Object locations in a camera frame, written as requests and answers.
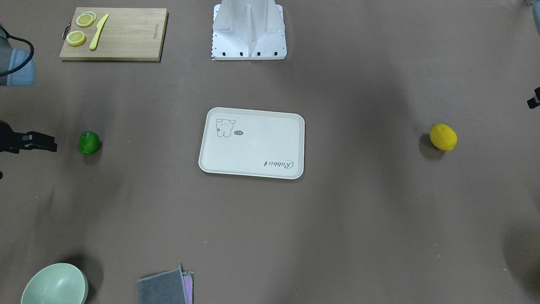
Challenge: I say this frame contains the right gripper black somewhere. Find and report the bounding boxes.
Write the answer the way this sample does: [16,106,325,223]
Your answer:
[0,121,57,154]

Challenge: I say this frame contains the green lime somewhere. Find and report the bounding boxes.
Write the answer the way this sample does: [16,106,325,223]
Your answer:
[78,131,100,155]

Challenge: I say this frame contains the yellow lemon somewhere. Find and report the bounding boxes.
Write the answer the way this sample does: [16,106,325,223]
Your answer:
[429,124,458,151]

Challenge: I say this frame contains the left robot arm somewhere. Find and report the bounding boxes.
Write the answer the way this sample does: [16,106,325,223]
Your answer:
[523,0,540,109]

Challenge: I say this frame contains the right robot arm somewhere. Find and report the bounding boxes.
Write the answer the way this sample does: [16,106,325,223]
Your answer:
[0,27,57,154]

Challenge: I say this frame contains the cream rabbit print tray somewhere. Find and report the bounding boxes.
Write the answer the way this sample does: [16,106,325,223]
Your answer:
[198,106,305,180]

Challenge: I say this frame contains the lemon slice lower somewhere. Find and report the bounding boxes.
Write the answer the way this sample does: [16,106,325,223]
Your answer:
[65,30,86,46]

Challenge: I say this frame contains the lemon slice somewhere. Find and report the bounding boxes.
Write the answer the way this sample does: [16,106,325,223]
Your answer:
[65,30,86,46]
[76,11,97,28]

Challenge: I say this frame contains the lemon slice upper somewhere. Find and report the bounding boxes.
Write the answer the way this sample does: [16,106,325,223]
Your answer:
[76,11,97,28]

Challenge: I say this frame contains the yellow plastic knife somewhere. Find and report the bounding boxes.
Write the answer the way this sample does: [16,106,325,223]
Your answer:
[89,14,110,51]

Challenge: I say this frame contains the bamboo cutting board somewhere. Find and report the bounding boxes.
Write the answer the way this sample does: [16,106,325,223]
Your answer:
[59,7,168,62]

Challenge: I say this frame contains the pale green bowl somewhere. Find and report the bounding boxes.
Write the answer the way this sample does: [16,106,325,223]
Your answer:
[21,263,89,304]

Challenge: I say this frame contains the grey folded cloth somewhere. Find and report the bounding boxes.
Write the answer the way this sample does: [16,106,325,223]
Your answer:
[137,267,187,304]

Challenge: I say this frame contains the purple folded cloth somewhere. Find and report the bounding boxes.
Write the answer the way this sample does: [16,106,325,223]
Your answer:
[183,271,194,304]

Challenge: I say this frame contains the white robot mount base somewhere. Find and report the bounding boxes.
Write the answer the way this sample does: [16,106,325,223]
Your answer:
[211,0,287,60]

